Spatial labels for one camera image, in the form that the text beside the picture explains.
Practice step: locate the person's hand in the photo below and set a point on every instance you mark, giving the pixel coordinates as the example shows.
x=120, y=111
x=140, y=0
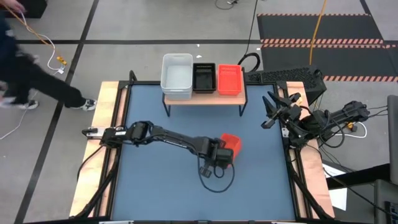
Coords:
x=12, y=5

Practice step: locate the black aluminium table frame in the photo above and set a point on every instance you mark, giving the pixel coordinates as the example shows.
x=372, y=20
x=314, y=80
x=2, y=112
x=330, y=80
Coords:
x=293, y=193

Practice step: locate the white plastic bin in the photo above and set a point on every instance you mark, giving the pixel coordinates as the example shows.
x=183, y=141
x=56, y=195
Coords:
x=176, y=76

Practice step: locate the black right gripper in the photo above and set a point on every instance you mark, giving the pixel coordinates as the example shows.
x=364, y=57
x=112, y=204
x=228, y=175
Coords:
x=286, y=112

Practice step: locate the grey upright panel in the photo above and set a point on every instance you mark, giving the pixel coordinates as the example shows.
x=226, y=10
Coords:
x=393, y=130

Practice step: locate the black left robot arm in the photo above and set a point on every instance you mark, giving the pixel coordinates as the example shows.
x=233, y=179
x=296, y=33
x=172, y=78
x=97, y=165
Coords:
x=174, y=140

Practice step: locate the orange slotted plastic basket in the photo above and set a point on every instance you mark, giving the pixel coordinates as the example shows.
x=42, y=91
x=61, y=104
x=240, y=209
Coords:
x=233, y=143
x=230, y=81

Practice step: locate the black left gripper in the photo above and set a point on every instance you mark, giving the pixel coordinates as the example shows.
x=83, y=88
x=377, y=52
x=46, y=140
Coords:
x=211, y=152

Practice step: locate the white paper sheet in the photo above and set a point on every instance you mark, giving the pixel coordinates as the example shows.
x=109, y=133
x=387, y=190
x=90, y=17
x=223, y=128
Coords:
x=339, y=199

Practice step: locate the black box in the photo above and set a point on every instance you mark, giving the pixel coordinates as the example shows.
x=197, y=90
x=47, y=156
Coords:
x=37, y=9

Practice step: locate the black slotted plastic basket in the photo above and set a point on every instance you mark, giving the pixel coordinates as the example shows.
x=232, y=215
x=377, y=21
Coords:
x=204, y=81

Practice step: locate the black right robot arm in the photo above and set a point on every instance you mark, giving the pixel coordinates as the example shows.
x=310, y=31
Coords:
x=354, y=110

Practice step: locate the person's shoe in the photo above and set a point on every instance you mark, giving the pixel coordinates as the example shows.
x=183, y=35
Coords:
x=29, y=105
x=88, y=105

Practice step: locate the black desk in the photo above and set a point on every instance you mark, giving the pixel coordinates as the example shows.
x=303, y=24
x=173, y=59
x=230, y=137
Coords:
x=367, y=175

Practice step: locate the black perforated metal case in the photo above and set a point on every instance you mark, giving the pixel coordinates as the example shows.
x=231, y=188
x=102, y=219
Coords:
x=286, y=77

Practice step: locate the person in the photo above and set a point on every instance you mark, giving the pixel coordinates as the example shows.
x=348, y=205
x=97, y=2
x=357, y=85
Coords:
x=46, y=83

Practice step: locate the black hazard-striped floor mat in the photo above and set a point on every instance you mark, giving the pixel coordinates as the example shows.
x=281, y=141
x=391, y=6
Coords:
x=295, y=28
x=295, y=62

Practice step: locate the wooden shelf with black legs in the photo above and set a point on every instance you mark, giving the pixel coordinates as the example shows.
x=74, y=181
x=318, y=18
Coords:
x=205, y=99

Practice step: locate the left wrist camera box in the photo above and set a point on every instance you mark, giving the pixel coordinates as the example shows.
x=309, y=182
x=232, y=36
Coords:
x=225, y=157

